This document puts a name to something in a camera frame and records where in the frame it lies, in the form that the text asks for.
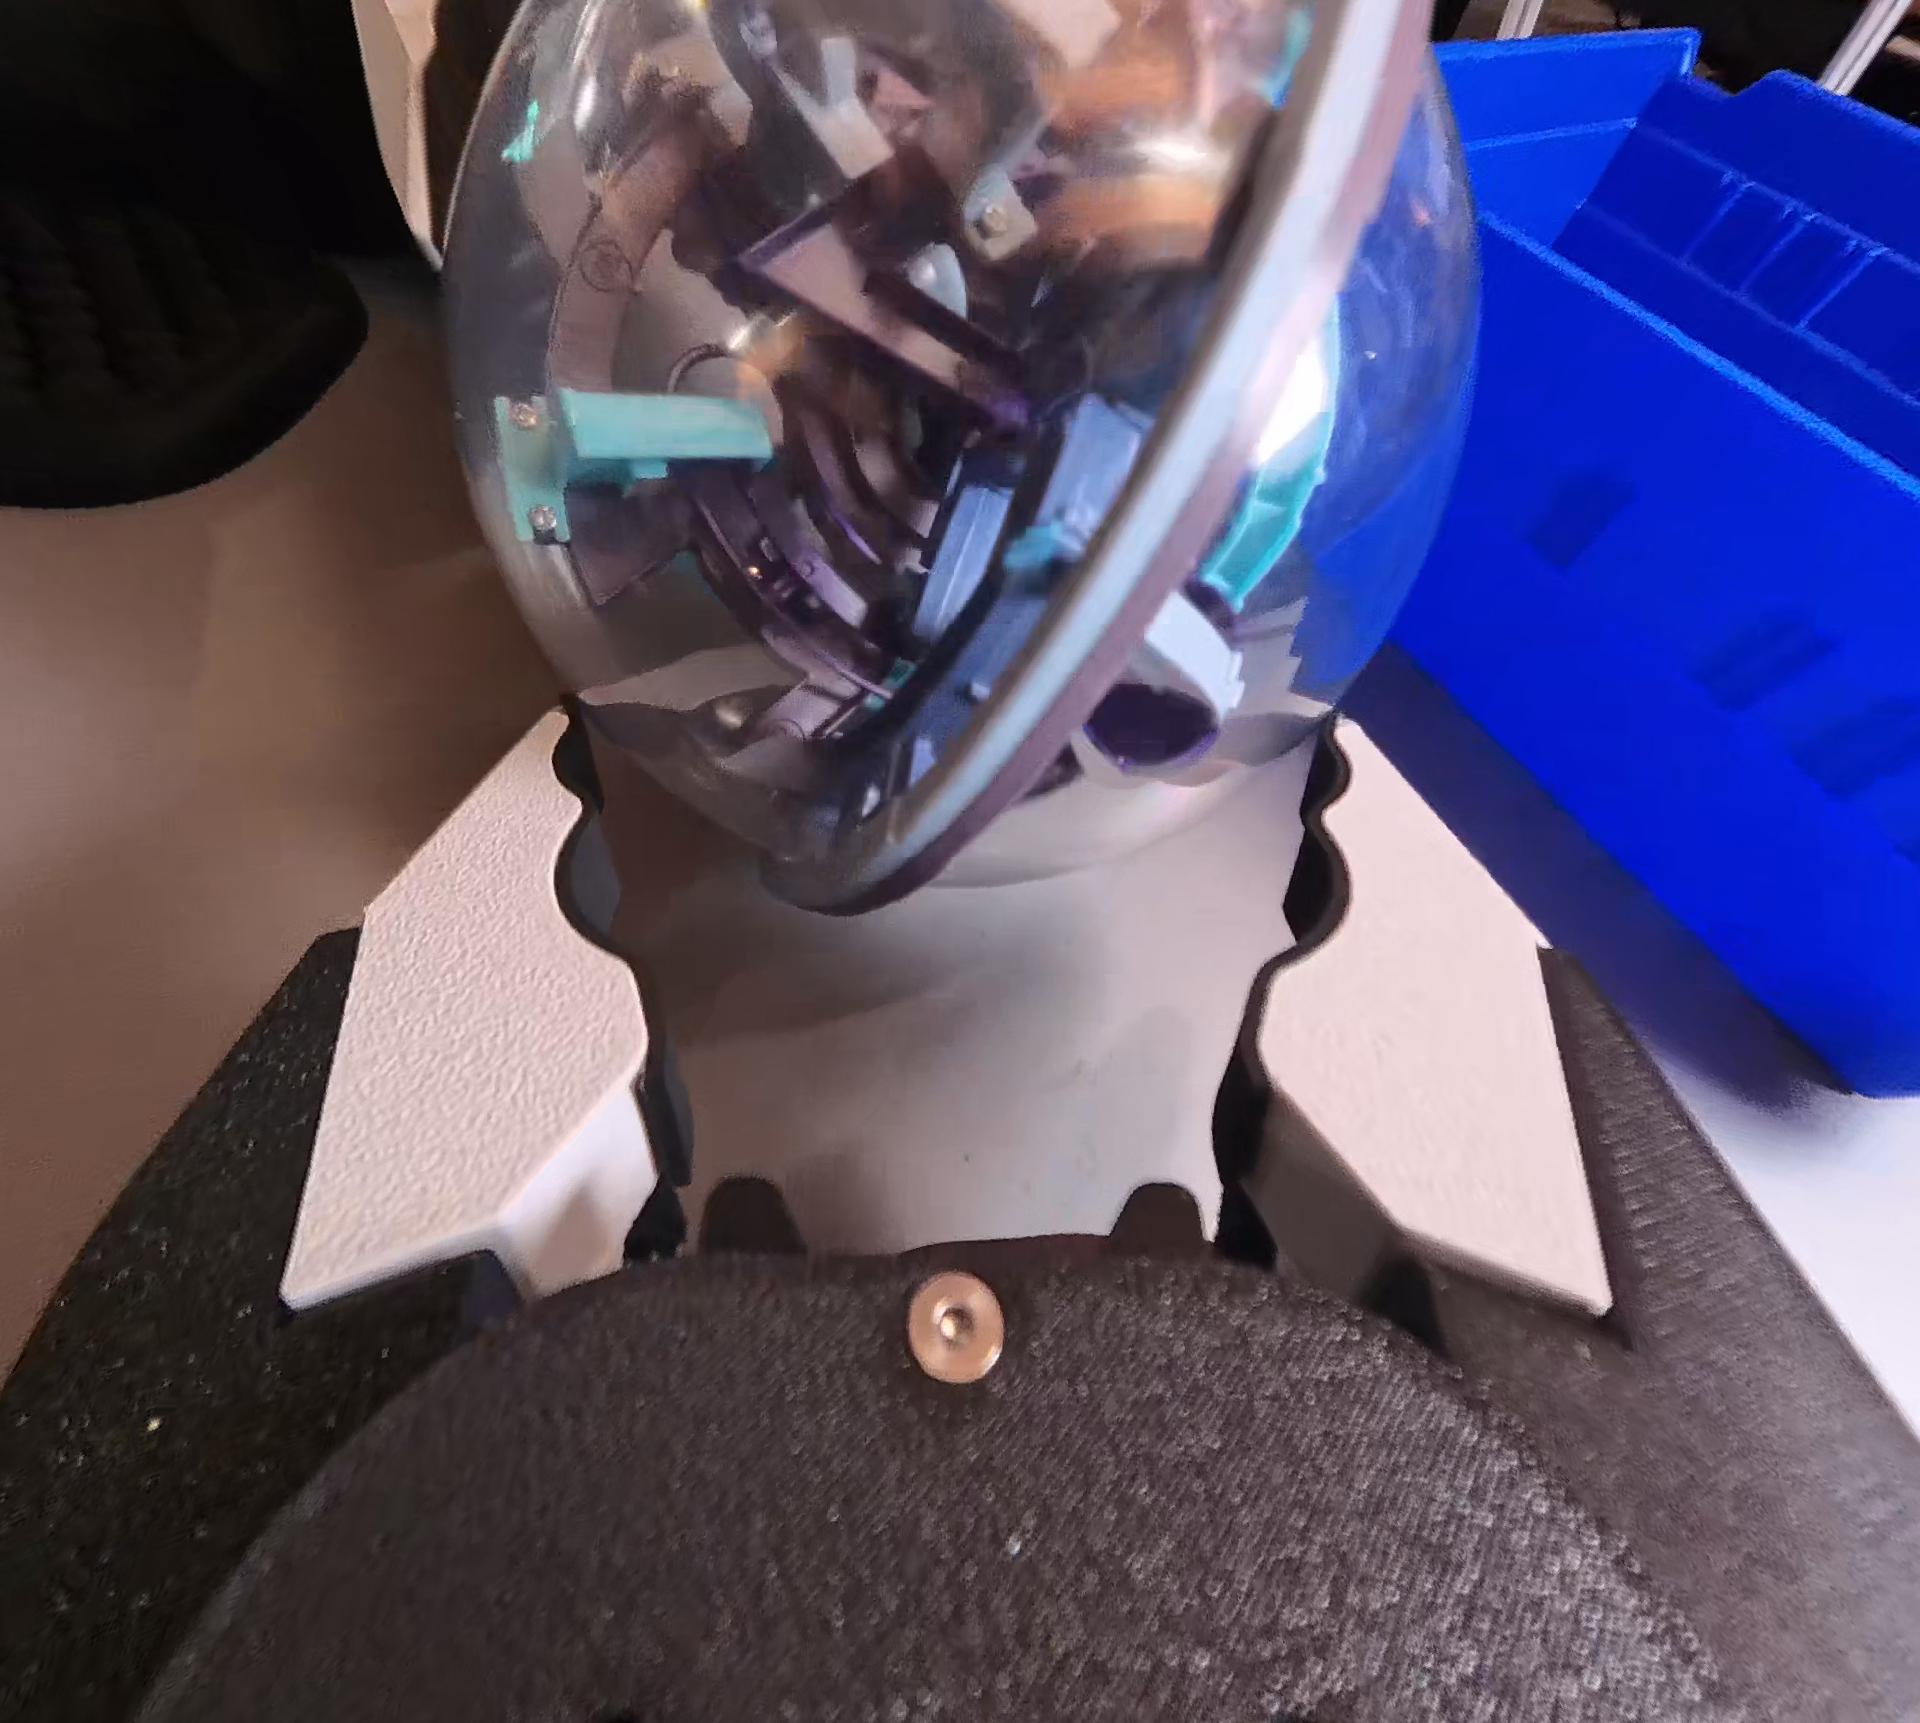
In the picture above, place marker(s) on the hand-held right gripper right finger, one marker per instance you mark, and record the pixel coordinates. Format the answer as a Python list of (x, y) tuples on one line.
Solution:
[(1426, 1063)]

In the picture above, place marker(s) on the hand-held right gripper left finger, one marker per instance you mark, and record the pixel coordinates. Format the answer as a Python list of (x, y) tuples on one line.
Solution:
[(465, 1063)]

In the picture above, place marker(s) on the clear maze ball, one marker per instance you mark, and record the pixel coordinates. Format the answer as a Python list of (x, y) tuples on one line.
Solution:
[(959, 343)]

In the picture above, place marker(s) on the person's left forearm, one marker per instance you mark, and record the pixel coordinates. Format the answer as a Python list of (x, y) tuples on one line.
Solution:
[(167, 44)]

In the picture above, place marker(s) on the black mesh chair seat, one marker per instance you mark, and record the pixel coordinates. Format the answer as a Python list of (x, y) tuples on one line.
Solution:
[(167, 359)]

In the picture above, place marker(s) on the blue plastic tray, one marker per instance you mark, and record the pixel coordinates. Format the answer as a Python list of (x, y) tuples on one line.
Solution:
[(1696, 524)]

